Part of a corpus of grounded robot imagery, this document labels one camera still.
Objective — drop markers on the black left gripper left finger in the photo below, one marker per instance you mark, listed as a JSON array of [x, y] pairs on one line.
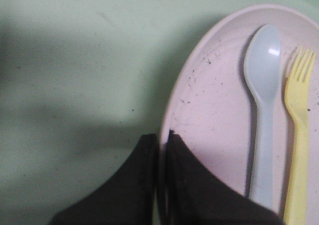
[[127, 198]]

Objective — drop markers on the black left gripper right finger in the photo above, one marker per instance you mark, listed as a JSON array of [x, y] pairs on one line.
[[197, 197]]

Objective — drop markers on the cream white round plate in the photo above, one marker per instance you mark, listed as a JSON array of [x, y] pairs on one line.
[[213, 111]]

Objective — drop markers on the yellow plastic fork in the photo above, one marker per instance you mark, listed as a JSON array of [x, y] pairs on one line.
[[296, 102]]

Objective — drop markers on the light green plastic tray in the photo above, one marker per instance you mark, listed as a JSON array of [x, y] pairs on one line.
[[80, 81]]

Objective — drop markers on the light blue plastic spoon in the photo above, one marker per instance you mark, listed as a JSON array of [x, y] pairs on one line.
[[262, 76]]

